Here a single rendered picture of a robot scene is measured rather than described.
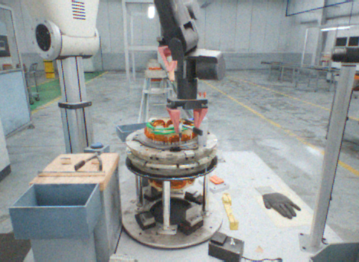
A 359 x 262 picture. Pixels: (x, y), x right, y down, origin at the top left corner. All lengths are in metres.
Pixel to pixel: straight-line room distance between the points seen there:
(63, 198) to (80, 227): 0.13
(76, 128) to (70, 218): 0.61
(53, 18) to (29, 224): 0.71
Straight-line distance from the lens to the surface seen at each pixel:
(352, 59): 0.82
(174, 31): 0.67
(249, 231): 1.02
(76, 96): 1.19
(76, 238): 0.71
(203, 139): 0.85
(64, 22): 1.12
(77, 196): 0.75
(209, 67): 0.67
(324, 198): 0.94
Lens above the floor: 1.39
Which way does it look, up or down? 18 degrees down
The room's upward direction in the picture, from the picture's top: straight up
